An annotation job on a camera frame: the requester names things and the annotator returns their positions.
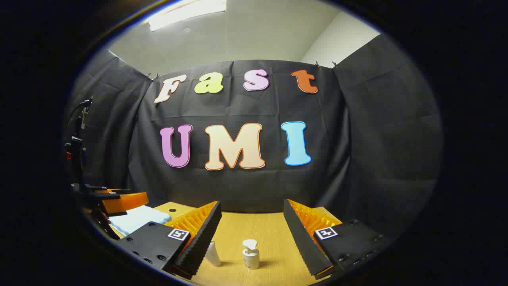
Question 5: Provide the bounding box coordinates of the ceiling light panel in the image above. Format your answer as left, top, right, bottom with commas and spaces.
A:
149, 0, 227, 32

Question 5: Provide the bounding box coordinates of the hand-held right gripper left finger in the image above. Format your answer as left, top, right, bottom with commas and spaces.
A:
117, 201, 222, 280

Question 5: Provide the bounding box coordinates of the pale blue small suitcase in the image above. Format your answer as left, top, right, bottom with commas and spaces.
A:
108, 205, 172, 238

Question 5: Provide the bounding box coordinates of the white pump bottle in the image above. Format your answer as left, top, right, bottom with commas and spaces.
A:
242, 239, 261, 270

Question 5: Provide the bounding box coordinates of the black backdrop cloth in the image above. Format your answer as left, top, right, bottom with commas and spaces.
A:
63, 34, 443, 239

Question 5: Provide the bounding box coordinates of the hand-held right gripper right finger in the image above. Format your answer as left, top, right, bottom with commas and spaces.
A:
283, 199, 391, 278

